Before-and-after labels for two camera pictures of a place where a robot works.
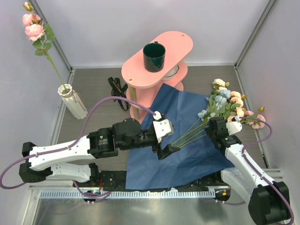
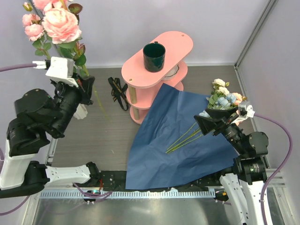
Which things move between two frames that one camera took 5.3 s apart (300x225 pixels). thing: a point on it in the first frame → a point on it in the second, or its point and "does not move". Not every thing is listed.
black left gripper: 167,151 → 86,87
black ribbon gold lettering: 118,90 does not move
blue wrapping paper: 199,159 does not move
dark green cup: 154,56 does not move
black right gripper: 208,131 → 221,119
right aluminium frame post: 271,3 does not move
